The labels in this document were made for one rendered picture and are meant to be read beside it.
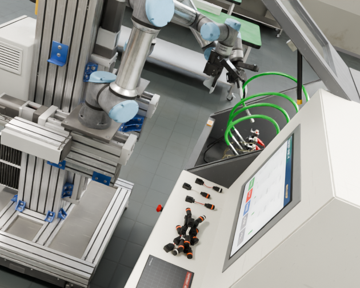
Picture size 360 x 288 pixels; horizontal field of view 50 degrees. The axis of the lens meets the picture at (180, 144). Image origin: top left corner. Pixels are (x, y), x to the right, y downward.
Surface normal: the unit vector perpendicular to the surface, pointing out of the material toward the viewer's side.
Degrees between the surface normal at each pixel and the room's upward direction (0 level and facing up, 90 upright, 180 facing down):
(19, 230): 0
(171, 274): 0
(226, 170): 90
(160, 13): 83
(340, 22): 90
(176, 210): 0
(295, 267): 90
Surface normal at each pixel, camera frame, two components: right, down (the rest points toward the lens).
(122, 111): 0.56, 0.68
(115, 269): 0.29, -0.80
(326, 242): -0.26, 0.46
